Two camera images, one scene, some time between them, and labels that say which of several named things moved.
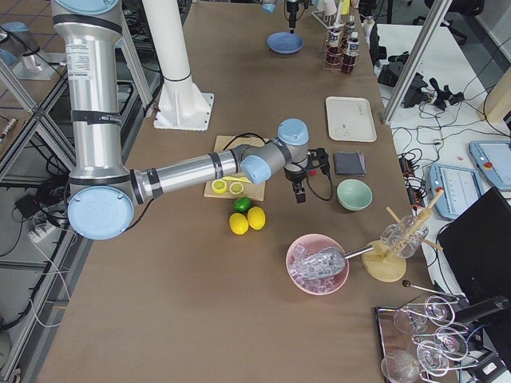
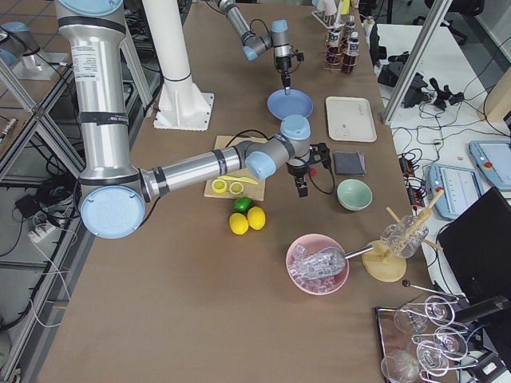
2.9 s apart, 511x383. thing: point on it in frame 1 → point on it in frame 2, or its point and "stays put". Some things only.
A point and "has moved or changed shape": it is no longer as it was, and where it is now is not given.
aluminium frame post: (437, 12) stays put
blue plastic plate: (284, 42) has moved or changed shape
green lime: (242, 204) stays put
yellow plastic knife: (239, 179) stays put
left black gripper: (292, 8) → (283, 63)
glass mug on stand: (406, 236) stays put
